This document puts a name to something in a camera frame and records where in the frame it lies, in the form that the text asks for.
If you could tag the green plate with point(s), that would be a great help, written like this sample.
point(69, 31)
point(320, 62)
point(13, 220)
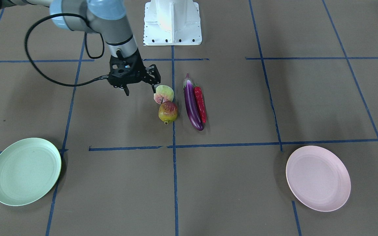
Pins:
point(29, 169)

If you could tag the pink plate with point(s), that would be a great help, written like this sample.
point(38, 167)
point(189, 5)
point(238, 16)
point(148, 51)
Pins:
point(318, 178)

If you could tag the purple eggplant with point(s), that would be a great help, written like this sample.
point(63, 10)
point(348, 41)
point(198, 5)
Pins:
point(190, 103)

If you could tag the red chili pepper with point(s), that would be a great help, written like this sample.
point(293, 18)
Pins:
point(200, 103)

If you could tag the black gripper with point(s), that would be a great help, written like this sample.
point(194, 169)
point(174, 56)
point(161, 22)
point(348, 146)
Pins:
point(153, 75)

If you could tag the green pink peach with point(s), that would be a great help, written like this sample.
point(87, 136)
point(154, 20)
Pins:
point(163, 94)

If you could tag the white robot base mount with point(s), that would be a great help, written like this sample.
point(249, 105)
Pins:
point(172, 22)

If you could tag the red yellow pomegranate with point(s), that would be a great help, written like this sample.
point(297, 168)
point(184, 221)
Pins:
point(168, 112)

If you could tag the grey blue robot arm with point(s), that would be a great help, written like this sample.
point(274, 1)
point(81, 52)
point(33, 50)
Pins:
point(107, 18)

